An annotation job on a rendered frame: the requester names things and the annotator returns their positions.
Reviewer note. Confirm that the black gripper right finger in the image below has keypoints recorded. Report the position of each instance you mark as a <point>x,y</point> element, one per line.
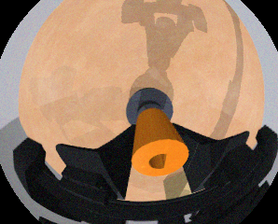
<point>205,154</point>

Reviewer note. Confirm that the orange knob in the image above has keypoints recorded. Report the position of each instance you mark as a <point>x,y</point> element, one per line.
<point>158,147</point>

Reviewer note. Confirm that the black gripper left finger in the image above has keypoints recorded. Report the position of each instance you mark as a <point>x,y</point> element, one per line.
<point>113,160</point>

